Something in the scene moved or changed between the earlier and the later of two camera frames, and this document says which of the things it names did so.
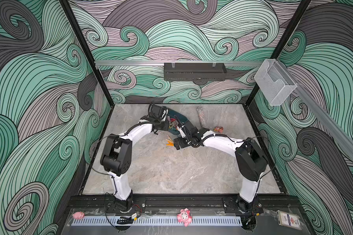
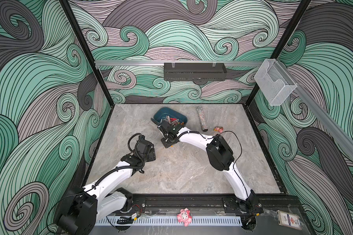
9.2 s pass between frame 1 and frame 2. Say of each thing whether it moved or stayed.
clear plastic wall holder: stayed
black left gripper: moved
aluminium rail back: stayed
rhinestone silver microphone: stayed
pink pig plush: stayed
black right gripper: moved
